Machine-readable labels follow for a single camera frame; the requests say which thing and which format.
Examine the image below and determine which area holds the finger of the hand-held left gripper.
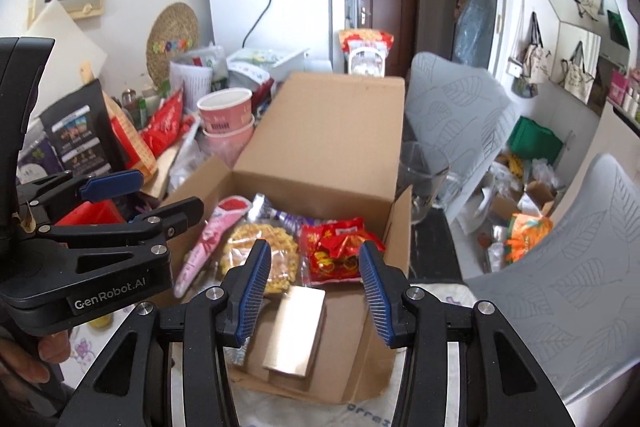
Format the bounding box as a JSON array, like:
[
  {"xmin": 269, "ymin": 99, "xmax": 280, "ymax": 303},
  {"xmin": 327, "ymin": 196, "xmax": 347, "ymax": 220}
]
[
  {"xmin": 20, "ymin": 195, "xmax": 205, "ymax": 294},
  {"xmin": 17, "ymin": 169, "xmax": 145, "ymax": 221}
]

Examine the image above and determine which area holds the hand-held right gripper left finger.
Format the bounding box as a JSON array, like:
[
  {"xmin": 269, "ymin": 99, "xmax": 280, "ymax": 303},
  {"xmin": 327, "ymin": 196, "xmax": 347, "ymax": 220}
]
[{"xmin": 57, "ymin": 238, "xmax": 273, "ymax": 427}]

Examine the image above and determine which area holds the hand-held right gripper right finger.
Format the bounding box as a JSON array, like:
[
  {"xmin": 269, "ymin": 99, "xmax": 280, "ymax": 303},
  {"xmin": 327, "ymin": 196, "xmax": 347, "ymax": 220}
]
[{"xmin": 359, "ymin": 241, "xmax": 576, "ymax": 427}]

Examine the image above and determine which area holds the pink snack packet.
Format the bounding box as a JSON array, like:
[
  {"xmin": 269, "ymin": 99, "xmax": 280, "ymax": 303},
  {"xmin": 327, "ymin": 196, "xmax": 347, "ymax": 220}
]
[{"xmin": 172, "ymin": 196, "xmax": 253, "ymax": 300}]

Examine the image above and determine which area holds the yellow round cracker packet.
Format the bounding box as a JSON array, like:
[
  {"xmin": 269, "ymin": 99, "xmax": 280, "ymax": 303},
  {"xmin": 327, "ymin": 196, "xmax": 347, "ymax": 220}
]
[{"xmin": 218, "ymin": 219, "xmax": 301, "ymax": 299}]

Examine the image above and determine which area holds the red gold snack packet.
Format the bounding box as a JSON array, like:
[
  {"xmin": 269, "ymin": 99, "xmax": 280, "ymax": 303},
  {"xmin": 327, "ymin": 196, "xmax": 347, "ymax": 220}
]
[{"xmin": 299, "ymin": 217, "xmax": 387, "ymax": 286}]

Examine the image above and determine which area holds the silver purple snack packet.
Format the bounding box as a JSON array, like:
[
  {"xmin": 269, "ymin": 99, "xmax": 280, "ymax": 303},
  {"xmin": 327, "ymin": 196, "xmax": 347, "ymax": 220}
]
[{"xmin": 250, "ymin": 193, "xmax": 313, "ymax": 230}]

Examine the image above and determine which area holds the cardboard box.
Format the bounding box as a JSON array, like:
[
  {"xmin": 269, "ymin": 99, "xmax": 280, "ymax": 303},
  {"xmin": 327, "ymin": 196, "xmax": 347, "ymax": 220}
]
[{"xmin": 160, "ymin": 73, "xmax": 413, "ymax": 405}]

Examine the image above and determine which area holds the person's left hand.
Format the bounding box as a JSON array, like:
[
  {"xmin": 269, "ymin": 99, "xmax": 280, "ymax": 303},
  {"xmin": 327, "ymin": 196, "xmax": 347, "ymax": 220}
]
[{"xmin": 0, "ymin": 329, "xmax": 72, "ymax": 389}]

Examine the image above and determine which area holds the red patterned box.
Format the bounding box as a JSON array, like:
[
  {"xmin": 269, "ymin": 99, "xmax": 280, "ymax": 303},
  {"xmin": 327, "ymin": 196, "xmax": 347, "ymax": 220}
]
[{"xmin": 107, "ymin": 114, "xmax": 158, "ymax": 180}]

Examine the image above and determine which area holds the clear plastic bag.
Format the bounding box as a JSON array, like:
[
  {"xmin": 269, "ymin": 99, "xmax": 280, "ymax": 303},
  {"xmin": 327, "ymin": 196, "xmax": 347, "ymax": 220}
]
[{"xmin": 170, "ymin": 134, "xmax": 236, "ymax": 195}]

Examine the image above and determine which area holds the purple pouch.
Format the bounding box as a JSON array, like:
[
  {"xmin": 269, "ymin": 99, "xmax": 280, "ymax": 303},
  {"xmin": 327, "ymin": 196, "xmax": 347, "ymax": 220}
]
[{"xmin": 16, "ymin": 142, "xmax": 66, "ymax": 182}]

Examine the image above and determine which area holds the shiny beige box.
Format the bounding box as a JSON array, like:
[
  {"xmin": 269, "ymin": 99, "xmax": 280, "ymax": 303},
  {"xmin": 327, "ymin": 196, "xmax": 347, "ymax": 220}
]
[{"xmin": 261, "ymin": 285, "xmax": 327, "ymax": 380}]

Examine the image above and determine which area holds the black pouch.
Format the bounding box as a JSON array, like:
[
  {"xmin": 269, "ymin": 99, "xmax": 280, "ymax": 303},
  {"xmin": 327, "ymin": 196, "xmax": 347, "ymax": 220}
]
[{"xmin": 39, "ymin": 79, "xmax": 126, "ymax": 175}]

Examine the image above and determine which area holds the white printed tablecloth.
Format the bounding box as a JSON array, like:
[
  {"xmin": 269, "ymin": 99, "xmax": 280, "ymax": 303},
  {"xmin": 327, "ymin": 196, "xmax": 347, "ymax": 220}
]
[{"xmin": 65, "ymin": 279, "xmax": 468, "ymax": 427}]

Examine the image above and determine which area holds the pink paper cup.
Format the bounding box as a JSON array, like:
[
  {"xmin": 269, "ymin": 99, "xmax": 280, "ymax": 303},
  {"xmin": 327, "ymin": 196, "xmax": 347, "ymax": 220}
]
[
  {"xmin": 196, "ymin": 88, "xmax": 253, "ymax": 135},
  {"xmin": 201, "ymin": 116, "xmax": 256, "ymax": 168}
]

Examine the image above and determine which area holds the white foam board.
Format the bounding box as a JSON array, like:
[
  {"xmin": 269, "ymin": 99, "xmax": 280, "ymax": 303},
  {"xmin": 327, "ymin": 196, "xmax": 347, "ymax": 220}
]
[{"xmin": 22, "ymin": 0, "xmax": 108, "ymax": 85}]

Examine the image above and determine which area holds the glass pitcher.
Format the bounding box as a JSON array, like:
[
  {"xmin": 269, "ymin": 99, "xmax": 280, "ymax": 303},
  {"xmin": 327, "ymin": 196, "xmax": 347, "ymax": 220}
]
[{"xmin": 397, "ymin": 142, "xmax": 463, "ymax": 225}]

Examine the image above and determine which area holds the white printed paper bag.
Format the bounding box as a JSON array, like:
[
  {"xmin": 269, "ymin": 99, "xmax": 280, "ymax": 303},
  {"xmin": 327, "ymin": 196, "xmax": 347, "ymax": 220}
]
[{"xmin": 170, "ymin": 61, "xmax": 213, "ymax": 112}]

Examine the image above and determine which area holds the clear green label bag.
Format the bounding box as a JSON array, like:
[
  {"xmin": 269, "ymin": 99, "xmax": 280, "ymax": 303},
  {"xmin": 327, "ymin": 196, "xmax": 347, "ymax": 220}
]
[{"xmin": 187, "ymin": 44, "xmax": 228, "ymax": 82}]

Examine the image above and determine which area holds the green white pouch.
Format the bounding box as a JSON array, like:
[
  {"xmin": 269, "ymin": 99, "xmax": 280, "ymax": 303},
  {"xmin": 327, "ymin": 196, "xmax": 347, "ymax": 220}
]
[{"xmin": 227, "ymin": 49, "xmax": 281, "ymax": 82}]

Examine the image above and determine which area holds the orange plastic bag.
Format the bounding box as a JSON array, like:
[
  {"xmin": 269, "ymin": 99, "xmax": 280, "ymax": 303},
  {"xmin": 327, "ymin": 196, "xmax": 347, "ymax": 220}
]
[{"xmin": 505, "ymin": 213, "xmax": 553, "ymax": 265}]

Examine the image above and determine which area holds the woven round mat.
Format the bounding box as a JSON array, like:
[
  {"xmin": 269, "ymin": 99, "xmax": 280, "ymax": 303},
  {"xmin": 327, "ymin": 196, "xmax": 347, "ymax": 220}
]
[{"xmin": 145, "ymin": 3, "xmax": 201, "ymax": 88}]

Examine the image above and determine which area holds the white plastic tray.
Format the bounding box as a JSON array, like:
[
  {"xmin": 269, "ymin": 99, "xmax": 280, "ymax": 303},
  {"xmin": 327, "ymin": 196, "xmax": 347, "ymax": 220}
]
[{"xmin": 270, "ymin": 47, "xmax": 311, "ymax": 80}]

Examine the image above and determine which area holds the small cardboard carton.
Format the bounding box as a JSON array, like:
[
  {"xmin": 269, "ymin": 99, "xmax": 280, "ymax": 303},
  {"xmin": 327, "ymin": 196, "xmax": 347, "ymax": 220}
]
[{"xmin": 490, "ymin": 179, "xmax": 556, "ymax": 218}]

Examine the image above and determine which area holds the grey leaf pattern chair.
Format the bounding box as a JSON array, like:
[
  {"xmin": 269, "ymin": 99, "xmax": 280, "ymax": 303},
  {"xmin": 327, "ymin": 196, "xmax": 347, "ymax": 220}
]
[
  {"xmin": 402, "ymin": 52, "xmax": 521, "ymax": 223},
  {"xmin": 465, "ymin": 153, "xmax": 640, "ymax": 403}
]

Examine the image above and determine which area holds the green bin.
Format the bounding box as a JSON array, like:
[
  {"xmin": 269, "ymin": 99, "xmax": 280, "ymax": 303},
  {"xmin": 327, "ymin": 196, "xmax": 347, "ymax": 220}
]
[{"xmin": 507, "ymin": 117, "xmax": 568, "ymax": 168}]

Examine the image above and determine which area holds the white fridge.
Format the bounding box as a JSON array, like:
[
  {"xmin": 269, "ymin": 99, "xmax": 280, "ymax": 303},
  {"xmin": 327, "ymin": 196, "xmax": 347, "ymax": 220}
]
[{"xmin": 208, "ymin": 0, "xmax": 347, "ymax": 72}]

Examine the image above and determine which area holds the red yellow snack bag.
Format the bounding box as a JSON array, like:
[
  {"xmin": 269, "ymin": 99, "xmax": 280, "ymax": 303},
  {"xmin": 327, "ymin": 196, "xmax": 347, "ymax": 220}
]
[{"xmin": 338, "ymin": 29, "xmax": 395, "ymax": 72}]

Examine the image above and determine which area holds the canvas tote bag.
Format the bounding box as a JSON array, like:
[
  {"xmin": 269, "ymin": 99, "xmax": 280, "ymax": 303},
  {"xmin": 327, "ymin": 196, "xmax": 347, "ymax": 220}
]
[{"xmin": 521, "ymin": 12, "xmax": 551, "ymax": 82}]

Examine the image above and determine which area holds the brown door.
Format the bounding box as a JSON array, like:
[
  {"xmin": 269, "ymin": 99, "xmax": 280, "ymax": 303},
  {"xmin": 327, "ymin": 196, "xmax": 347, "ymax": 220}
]
[{"xmin": 356, "ymin": 0, "xmax": 420, "ymax": 76}]

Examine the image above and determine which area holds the blue plastic cover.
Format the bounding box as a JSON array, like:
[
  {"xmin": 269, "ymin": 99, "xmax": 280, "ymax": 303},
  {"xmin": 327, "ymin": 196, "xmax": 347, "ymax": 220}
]
[{"xmin": 456, "ymin": 0, "xmax": 496, "ymax": 68}]

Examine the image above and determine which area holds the row of cosmetic bottles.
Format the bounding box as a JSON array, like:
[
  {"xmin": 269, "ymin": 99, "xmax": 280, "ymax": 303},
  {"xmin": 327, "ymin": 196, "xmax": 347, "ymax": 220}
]
[{"xmin": 607, "ymin": 69, "xmax": 640, "ymax": 122}]

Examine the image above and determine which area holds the colourful flower string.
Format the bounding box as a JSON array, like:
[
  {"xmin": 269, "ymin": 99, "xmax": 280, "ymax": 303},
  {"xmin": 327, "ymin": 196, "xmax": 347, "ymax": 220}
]
[{"xmin": 151, "ymin": 38, "xmax": 193, "ymax": 54}]

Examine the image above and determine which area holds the black power cable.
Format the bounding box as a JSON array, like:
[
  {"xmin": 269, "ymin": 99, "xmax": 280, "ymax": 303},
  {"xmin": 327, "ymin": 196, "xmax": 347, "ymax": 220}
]
[{"xmin": 242, "ymin": 0, "xmax": 281, "ymax": 48}]

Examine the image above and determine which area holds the green wall hanging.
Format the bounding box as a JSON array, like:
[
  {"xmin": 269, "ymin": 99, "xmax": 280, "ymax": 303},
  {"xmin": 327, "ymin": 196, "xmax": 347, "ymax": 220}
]
[{"xmin": 606, "ymin": 9, "xmax": 631, "ymax": 50}]

